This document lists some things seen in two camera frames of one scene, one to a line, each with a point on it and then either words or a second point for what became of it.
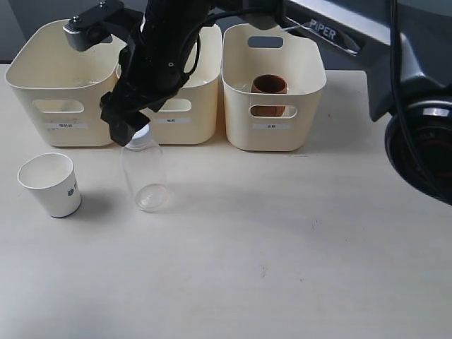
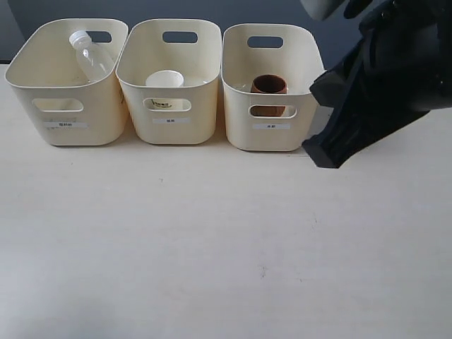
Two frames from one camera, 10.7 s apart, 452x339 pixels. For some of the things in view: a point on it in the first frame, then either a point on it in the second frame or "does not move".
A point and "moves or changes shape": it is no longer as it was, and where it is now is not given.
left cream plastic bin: [60, 88] does not move
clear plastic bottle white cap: [145, 170] -> [94, 61]
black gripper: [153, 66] -> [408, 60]
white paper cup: [49, 178] moves or changes shape
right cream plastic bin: [272, 80] does not move
